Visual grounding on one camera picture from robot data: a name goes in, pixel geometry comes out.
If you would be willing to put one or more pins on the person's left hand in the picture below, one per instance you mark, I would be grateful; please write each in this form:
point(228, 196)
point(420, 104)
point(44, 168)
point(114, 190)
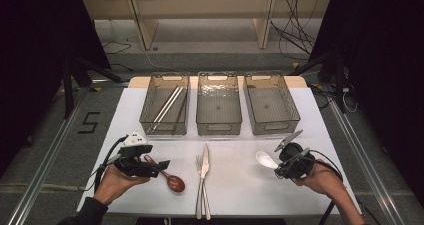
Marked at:
point(113, 186)

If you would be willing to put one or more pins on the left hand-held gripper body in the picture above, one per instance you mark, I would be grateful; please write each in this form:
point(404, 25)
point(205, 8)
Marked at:
point(136, 166)

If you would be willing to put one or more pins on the person's right hand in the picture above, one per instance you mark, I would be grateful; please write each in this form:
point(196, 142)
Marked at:
point(325, 180)

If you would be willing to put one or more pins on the aluminium floor rail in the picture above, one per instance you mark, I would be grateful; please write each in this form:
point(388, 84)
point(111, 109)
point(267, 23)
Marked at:
point(43, 171)
point(366, 171)

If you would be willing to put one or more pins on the black tripod stand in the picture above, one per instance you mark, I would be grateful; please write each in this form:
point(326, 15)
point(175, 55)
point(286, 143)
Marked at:
point(339, 85)
point(68, 91)

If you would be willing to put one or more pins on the white soup spoon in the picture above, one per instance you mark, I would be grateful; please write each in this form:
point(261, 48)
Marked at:
point(265, 159)

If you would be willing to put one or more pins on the metal fork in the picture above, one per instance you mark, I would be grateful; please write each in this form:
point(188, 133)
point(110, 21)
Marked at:
point(198, 163)

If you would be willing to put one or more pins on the smoky clear ribbed plastic bin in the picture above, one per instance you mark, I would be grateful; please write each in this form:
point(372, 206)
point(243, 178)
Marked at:
point(148, 108)
point(270, 105)

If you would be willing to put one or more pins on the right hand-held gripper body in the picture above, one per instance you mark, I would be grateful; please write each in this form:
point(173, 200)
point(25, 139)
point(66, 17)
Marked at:
point(296, 161)

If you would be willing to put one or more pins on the black curtain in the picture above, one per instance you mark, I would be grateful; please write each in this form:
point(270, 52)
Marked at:
point(383, 51)
point(33, 51)

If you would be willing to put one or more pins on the smoky clear rippled plastic bin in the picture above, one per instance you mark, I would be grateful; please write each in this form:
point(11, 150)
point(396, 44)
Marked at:
point(233, 98)

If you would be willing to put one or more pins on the brown wooden spoon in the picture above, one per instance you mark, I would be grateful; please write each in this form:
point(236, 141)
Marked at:
point(175, 183)

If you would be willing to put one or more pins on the metal table knife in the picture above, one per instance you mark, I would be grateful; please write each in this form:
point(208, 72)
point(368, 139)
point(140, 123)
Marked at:
point(205, 161)

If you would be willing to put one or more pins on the white table cover sheet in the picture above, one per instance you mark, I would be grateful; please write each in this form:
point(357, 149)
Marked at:
point(123, 125)

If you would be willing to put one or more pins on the beige wooden desk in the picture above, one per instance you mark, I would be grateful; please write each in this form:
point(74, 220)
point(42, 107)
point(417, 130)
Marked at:
point(200, 5)

